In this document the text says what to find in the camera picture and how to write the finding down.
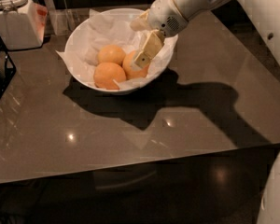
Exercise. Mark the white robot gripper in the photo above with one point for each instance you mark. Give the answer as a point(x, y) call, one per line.
point(163, 15)

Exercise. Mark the orange fruit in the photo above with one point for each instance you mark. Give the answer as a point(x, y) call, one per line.
point(108, 76)
point(111, 54)
point(129, 71)

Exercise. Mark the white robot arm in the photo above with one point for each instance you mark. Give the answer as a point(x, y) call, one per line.
point(216, 101)

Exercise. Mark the white bowl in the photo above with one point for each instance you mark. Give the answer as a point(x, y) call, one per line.
point(84, 41)

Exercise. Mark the white paper liner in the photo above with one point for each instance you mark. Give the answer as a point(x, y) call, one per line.
point(115, 31)

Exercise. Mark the clear plastic container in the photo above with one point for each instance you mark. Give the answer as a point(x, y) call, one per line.
point(63, 21)

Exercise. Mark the white ceramic canister with lid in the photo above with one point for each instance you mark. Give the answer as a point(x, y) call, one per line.
point(22, 24)

